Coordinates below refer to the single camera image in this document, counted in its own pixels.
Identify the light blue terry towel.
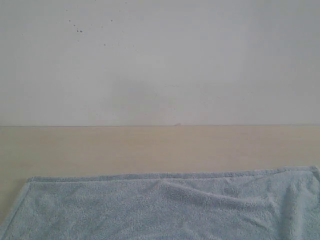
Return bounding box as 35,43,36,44
0,166,320,240

